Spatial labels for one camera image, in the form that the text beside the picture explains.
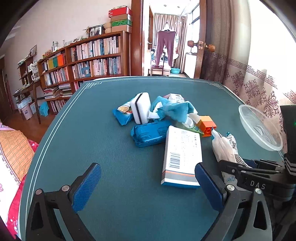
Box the patterned blanket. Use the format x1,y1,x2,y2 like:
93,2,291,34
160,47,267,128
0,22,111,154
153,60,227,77
0,123,36,239

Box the orange toy brick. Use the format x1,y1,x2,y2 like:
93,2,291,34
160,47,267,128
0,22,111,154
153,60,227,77
196,115,217,138

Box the rows of books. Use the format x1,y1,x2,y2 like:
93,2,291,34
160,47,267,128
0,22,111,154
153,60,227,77
42,36,122,113

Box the pink white packet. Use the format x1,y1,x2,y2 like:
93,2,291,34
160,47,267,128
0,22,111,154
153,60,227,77
164,93,185,103

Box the wooden desk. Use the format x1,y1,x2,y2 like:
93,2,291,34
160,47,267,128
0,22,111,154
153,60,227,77
13,80,42,124

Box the wooden bench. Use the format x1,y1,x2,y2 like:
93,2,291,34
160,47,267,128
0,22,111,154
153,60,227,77
150,65,170,76

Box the white tissue packet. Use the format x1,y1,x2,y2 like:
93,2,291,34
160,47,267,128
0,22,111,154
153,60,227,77
211,129,240,165

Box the tan box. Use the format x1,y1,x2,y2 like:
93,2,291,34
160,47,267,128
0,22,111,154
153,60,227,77
111,25,133,33

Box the wooden door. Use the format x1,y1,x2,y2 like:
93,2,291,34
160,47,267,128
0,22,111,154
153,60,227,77
194,0,207,79

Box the framed photo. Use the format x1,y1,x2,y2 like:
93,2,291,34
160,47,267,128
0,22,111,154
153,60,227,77
89,23,104,37

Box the blue cloth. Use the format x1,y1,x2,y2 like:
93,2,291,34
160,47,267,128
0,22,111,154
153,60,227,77
148,95,199,128

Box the white storage bin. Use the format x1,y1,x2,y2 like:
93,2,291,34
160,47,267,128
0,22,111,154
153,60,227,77
22,103,33,120

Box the white sponge with black stripe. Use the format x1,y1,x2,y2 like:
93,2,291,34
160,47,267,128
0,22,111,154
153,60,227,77
130,92,151,125

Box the green box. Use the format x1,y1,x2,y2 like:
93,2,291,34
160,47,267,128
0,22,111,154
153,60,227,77
111,19,133,27

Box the purple pants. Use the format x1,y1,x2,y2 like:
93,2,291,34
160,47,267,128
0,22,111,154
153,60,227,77
154,30,177,66

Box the small wooden shelf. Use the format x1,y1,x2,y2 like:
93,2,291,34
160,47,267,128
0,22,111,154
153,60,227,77
18,56,40,93

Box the brown box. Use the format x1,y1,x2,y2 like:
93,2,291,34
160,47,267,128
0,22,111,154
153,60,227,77
110,14,133,22

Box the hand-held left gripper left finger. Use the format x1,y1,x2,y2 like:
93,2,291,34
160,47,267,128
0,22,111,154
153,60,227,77
25,162,102,241

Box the patterned curtain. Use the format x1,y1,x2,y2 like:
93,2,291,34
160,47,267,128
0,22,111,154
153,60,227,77
200,0,296,130

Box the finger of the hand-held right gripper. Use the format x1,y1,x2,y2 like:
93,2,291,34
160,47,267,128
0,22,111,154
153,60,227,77
218,159,281,178
251,159,286,168

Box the wooden door frame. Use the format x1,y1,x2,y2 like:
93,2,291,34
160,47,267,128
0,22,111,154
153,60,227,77
131,0,144,76

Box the wooden bookshelf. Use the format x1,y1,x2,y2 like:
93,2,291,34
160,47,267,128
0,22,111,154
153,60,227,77
37,31,131,114

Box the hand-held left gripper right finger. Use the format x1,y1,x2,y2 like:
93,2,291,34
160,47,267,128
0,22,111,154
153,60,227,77
195,162,274,241

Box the red box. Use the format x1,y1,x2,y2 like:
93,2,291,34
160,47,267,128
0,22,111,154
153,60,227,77
109,6,133,18

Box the teal table mat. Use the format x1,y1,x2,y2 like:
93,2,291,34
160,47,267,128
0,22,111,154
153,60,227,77
20,77,285,241

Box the white medicine box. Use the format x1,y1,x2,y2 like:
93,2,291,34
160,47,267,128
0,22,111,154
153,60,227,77
161,125,203,189

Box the small blue snack packet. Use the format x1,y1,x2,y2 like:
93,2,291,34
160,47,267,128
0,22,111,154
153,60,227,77
112,102,134,126

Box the clear plastic bowl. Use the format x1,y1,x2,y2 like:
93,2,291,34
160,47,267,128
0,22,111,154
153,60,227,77
238,104,284,152

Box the blue wafer packet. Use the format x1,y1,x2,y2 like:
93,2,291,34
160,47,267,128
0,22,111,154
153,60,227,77
130,120,173,148

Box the wooden door knob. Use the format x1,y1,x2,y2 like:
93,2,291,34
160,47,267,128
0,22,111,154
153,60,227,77
187,40,216,52

